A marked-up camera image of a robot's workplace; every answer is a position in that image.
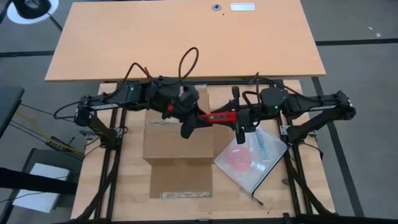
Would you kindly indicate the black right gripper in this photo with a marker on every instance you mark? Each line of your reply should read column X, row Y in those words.
column 270, row 99

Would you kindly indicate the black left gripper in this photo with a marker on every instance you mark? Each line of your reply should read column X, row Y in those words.
column 171, row 93

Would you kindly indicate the red box cutter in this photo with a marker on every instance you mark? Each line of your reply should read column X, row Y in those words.
column 220, row 116

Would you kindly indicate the brown cardboard box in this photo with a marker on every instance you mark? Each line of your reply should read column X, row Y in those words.
column 177, row 149

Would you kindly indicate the teal white packet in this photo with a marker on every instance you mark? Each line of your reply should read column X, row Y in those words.
column 264, row 146

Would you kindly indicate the pink round disc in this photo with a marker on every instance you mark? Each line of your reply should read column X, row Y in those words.
column 239, row 160

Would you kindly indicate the white translucent zip pouch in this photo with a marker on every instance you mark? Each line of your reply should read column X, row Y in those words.
column 270, row 165

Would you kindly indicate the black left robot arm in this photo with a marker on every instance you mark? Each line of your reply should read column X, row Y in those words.
column 109, row 101

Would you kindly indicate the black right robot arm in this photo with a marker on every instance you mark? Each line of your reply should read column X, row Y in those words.
column 320, row 105

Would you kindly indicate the black clamp knob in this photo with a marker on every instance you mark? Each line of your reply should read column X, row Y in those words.
column 255, row 77

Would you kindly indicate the small dark grey scrap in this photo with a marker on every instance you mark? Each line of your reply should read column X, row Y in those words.
column 285, row 181

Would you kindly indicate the white desk plate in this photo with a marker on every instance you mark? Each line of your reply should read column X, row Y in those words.
column 242, row 7

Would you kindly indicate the grey desk grommet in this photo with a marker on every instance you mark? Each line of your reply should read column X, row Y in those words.
column 216, row 7

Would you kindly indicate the light wooden desk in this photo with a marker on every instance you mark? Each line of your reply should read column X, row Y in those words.
column 93, row 40

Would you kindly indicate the black power adapter box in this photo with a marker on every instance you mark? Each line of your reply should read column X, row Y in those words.
column 57, row 143

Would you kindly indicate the white board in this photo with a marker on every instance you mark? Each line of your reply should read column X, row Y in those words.
column 37, row 202

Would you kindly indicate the black side table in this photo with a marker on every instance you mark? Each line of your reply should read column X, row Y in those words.
column 9, row 105

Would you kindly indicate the white round floor base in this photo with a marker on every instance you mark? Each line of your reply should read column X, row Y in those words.
column 32, row 21

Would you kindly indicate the black stand foot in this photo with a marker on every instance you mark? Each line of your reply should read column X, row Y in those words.
column 31, row 7

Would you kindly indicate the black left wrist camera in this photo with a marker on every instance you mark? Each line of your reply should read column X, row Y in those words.
column 189, row 95

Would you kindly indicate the silver mounting bracket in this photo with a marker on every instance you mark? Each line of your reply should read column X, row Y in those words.
column 87, row 133
column 283, row 130

